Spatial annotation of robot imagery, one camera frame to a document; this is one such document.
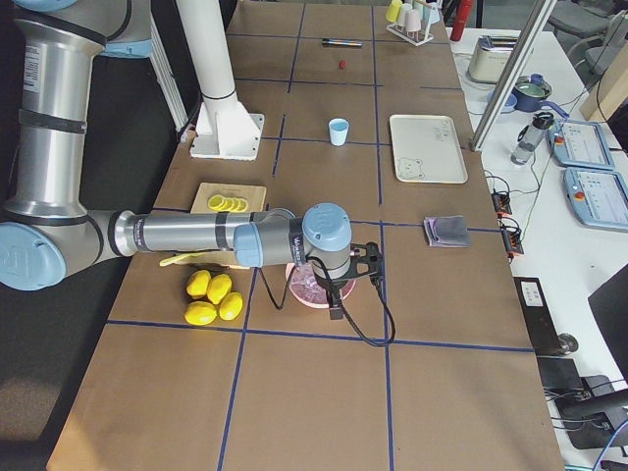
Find yellow lemon slices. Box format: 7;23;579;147
207;193;249;213

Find teach pendant tablet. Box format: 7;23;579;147
548;120;614;170
563;167;627;232

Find white cup rack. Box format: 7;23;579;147
385;0;440;46

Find wooden cutting board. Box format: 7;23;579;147
175;183;267;269

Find light blue cup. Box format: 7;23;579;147
328;118;349;146

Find yellow lemon lower left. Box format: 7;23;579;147
183;301;218;326

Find pink cup on rack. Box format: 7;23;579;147
398;9;422;33

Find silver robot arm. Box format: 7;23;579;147
1;1;383;319

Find red bottle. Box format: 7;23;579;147
449;0;474;42

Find yellow lemon far left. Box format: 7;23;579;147
185;270;211;299

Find yellow lemon lower right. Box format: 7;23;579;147
218;291;244;321

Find cream serving tray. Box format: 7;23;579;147
389;114;468;184

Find yellow cup on rack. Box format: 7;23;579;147
386;0;403;24

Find steel muddler black handle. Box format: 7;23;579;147
321;38;363;48

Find grey purple folded cloth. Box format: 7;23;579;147
424;215;471;247

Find yellow lemon upper right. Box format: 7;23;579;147
206;274;233;304

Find blue pot with lid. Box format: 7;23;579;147
512;74;569;119

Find lower teach pendant tablet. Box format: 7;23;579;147
563;167;627;232

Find clear water bottle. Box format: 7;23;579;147
510;111;554;165

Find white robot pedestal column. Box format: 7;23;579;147
177;0;265;161

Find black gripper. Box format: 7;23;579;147
313;241;383;320

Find pink bowl with ice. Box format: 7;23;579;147
286;263;329;309

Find aluminium frame post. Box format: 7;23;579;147
469;0;557;151

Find yellow plastic knife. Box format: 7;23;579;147
159;252;198;268

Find upper teach pendant tablet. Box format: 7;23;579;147
548;120;614;170

